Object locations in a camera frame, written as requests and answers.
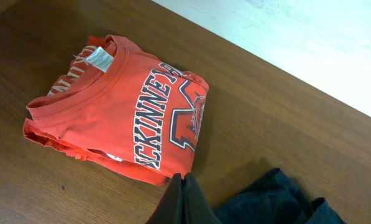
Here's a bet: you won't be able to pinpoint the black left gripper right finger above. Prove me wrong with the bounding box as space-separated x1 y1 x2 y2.
182 173 221 224

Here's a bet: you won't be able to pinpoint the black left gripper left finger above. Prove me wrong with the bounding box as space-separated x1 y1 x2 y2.
145 174 183 224

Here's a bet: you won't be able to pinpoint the navy blue shorts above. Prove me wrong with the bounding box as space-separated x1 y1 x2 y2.
214 168 345 224

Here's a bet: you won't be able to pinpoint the folded red t-shirt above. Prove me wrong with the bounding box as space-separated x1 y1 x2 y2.
23 35 209 185

